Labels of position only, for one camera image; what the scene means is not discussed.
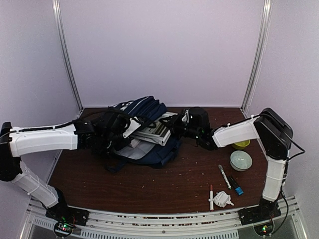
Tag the grey marker pen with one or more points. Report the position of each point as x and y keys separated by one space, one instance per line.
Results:
x=225 y=177

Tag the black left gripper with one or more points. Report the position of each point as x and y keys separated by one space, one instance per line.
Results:
x=122 y=145

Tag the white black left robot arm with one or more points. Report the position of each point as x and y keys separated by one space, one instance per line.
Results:
x=98 y=134

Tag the black white illustrated book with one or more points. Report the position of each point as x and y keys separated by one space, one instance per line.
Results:
x=158 y=135

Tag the navy blue student backpack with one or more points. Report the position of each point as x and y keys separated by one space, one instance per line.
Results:
x=147 y=110

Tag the pale blue ceramic bowl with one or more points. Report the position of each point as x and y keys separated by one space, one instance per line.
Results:
x=240 y=160

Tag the aluminium front rail frame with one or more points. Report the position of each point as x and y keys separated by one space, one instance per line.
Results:
x=222 y=224

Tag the right aluminium corner post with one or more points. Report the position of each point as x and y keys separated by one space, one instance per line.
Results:
x=256 y=67

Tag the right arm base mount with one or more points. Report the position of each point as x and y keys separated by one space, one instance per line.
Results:
x=262 y=217

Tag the white red-capped pen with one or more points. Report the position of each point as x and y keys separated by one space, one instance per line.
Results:
x=211 y=196

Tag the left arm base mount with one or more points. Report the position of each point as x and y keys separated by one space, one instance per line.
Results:
x=67 y=218

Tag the yellow green bowl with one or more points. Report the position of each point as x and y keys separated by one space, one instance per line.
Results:
x=241 y=145

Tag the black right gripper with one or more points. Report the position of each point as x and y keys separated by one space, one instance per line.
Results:
x=172 y=124

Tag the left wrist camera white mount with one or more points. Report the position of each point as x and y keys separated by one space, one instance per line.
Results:
x=134 y=125

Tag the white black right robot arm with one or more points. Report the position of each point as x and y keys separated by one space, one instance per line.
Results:
x=274 y=135

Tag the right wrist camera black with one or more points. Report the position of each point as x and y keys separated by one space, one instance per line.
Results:
x=186 y=116

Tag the black blue marker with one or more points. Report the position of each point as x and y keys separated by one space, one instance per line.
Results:
x=236 y=186

